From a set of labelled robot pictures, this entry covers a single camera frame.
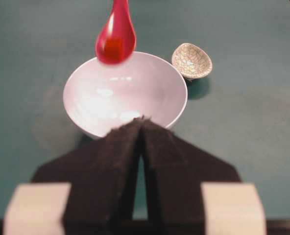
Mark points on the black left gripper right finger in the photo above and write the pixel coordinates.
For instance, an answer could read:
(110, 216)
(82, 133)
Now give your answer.
(174, 170)

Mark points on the small red block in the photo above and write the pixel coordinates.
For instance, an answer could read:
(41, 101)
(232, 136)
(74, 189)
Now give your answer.
(113, 48)

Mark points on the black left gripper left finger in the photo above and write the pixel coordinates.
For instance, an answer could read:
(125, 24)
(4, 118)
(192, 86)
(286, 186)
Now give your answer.
(103, 177)

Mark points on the small crackle-glaze dish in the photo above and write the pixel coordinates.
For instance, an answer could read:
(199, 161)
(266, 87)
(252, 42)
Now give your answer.
(191, 61)

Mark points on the large white bowl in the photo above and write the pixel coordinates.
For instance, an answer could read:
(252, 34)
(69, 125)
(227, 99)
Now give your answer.
(99, 97)

